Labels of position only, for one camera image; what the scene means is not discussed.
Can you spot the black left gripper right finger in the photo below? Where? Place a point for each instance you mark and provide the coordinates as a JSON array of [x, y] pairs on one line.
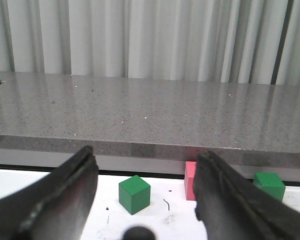
[[232, 208]]

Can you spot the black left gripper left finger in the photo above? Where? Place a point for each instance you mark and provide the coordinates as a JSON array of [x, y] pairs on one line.
[[55, 207]]

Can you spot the green cube middle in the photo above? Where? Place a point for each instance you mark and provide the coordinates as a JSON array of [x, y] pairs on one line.
[[270, 183]]

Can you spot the green cube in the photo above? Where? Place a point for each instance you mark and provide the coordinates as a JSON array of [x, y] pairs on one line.
[[270, 183], [134, 194]]

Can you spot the pink cube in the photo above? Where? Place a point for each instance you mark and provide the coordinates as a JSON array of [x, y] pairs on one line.
[[189, 175]]

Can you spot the green cube left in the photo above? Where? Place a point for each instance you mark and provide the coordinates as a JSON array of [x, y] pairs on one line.
[[134, 194]]

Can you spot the grey stone counter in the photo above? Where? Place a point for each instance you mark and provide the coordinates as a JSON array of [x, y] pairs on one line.
[[149, 125]]

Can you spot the grey-white curtain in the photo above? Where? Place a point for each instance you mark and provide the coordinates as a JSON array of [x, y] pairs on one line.
[[240, 41]]

